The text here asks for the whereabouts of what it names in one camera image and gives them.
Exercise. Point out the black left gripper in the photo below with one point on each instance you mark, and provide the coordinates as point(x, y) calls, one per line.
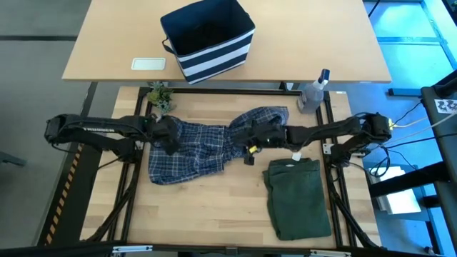
point(168, 133)

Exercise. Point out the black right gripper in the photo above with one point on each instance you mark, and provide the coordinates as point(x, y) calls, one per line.
point(267, 137)

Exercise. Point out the blue plaid shirt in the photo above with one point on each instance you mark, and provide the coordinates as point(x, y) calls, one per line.
point(200, 150)

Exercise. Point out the dark green button shirt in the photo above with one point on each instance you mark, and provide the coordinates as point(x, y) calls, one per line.
point(300, 203)

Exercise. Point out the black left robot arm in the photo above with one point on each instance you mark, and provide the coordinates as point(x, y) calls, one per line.
point(96, 130)

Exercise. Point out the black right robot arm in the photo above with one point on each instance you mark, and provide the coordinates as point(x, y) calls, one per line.
point(332, 130)

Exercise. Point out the navy white striped bin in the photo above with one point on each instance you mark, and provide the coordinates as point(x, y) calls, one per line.
point(214, 57)

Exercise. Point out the small green potted plant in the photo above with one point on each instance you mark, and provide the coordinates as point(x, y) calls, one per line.
point(160, 97)

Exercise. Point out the clear spray bottle blue nozzle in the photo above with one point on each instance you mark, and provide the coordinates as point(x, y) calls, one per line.
point(310, 98)

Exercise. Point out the white rectangular tray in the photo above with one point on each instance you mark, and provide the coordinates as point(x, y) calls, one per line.
point(148, 64)

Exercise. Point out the light wooden desk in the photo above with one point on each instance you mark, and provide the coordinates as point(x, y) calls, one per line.
point(321, 43)

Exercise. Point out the black hazard-striped floor ramp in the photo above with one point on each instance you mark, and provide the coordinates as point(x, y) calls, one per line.
point(76, 200)

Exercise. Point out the yellow power plug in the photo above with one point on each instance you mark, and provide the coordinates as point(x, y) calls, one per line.
point(392, 124)

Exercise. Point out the white box on floor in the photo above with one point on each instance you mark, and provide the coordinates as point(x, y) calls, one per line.
point(400, 200)

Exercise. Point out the grey chair leg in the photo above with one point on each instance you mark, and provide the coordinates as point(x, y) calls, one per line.
point(12, 159)

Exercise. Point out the white marker tag label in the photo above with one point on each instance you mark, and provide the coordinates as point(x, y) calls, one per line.
point(446, 106)

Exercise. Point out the black equipment cart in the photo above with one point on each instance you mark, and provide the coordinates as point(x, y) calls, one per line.
point(448, 200)

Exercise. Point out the black metal table frame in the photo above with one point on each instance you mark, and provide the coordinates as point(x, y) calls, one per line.
point(214, 91)

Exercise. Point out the silver metal bracket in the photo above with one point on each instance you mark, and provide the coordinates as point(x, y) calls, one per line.
point(330, 253)
point(132, 248)

